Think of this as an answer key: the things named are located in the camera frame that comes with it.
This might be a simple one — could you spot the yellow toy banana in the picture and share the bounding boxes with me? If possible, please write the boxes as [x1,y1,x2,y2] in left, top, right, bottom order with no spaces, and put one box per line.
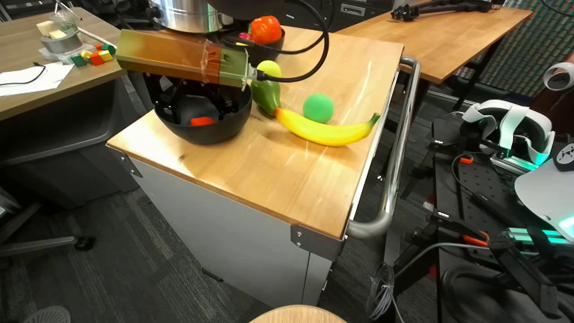
[275,108,381,147]

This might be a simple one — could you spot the green toy ball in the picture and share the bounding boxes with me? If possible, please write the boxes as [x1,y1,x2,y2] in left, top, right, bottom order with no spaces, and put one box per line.
[304,93,334,124]

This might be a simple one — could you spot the green toy pear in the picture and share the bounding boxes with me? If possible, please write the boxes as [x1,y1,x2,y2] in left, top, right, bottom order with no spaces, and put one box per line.
[252,81,282,118]

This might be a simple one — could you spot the yellow toy lemon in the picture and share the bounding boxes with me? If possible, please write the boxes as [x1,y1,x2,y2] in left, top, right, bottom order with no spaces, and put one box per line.
[257,59,282,77]

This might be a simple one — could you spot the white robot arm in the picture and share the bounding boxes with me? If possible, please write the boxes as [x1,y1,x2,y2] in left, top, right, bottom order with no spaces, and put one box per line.
[116,0,250,88]

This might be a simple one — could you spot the white tool cart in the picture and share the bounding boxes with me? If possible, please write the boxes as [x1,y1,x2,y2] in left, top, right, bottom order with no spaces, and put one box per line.
[123,152,343,305]

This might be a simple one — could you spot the red toy strawberry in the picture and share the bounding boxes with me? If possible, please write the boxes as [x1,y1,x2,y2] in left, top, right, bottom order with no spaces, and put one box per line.
[189,117,218,127]

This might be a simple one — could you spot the black bowl with banana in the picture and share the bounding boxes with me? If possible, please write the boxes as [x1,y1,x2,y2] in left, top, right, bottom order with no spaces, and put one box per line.
[144,75,252,145]

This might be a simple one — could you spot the black bowl with pepper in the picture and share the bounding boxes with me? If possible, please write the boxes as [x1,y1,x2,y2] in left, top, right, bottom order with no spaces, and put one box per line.
[232,32,284,66]

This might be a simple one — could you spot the orange toy bell pepper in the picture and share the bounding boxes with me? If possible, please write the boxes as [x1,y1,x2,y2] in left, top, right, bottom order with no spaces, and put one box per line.
[248,14,282,45]

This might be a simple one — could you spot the round wooden stool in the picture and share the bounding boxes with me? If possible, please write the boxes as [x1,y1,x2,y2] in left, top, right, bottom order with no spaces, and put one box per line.
[250,305,347,323]

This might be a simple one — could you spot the colourful toy blocks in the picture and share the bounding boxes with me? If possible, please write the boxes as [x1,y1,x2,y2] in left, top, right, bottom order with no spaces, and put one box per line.
[71,43,117,66]

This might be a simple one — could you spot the white vr headset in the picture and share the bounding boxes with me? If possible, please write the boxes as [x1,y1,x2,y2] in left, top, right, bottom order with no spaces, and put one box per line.
[462,99,557,174]

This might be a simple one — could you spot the white paper sheets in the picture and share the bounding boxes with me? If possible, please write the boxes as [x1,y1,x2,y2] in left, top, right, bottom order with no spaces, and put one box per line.
[0,63,74,97]

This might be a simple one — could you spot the wooden office desk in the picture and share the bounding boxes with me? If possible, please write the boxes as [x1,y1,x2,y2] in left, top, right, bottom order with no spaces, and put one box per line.
[0,12,124,120]

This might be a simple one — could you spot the silver cart handle bar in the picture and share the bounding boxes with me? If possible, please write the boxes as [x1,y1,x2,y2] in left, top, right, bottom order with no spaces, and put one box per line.
[349,56,420,239]

